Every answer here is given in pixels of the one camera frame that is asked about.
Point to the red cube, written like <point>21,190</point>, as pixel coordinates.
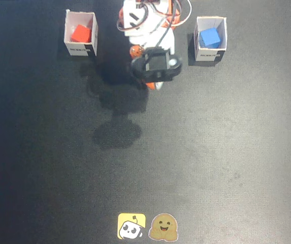
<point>81,34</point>

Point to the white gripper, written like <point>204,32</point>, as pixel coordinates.
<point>154,85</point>

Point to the blue cube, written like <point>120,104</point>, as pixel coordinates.
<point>210,38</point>

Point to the white cardboard box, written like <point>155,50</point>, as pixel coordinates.
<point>80,17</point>
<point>208,54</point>

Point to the yellow robot sticker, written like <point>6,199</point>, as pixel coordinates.
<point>131,226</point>

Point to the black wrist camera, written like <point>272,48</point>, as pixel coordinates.
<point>158,66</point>

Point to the hugging face emoji sticker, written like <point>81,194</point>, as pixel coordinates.
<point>163,227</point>

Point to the black table mat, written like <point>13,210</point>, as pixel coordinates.
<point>59,152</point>

